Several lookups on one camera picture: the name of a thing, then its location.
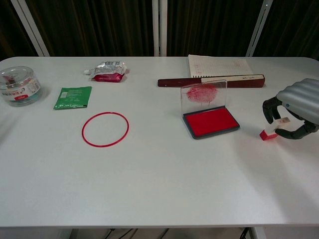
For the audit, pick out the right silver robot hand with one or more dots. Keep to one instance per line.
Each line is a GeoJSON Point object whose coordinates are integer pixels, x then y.
{"type": "Point", "coordinates": [302, 97]}

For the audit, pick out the red and white stamp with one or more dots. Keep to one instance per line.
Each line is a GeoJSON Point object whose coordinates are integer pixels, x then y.
{"type": "Point", "coordinates": [267, 135]}

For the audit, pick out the red ink stamp pad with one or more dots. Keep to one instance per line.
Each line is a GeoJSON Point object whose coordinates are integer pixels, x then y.
{"type": "Point", "coordinates": [210, 123]}

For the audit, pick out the spiral notebook with grid paper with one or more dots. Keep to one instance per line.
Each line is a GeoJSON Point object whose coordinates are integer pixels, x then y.
{"type": "Point", "coordinates": [219, 65]}

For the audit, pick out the long maroon and cream box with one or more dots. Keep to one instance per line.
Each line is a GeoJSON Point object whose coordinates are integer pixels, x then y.
{"type": "Point", "coordinates": [174, 82]}

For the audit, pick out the silver and red pouch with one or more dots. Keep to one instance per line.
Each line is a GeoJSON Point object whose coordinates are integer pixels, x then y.
{"type": "Point", "coordinates": [108, 72]}

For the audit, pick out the dark pleated curtain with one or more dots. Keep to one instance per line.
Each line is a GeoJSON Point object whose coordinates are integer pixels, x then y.
{"type": "Point", "coordinates": [99, 25]}

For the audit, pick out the green foil packet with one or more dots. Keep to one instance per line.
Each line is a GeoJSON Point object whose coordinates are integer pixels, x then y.
{"type": "Point", "coordinates": [72, 97]}

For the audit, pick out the clear round clip container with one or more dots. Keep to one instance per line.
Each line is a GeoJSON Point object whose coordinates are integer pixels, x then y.
{"type": "Point", "coordinates": [20, 87]}

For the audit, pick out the white slanted frame beam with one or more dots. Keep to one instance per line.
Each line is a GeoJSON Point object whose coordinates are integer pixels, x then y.
{"type": "Point", "coordinates": [259, 27]}
{"type": "Point", "coordinates": [31, 27]}

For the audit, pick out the white vertical frame post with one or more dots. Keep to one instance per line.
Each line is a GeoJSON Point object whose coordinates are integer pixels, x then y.
{"type": "Point", "coordinates": [159, 25]}

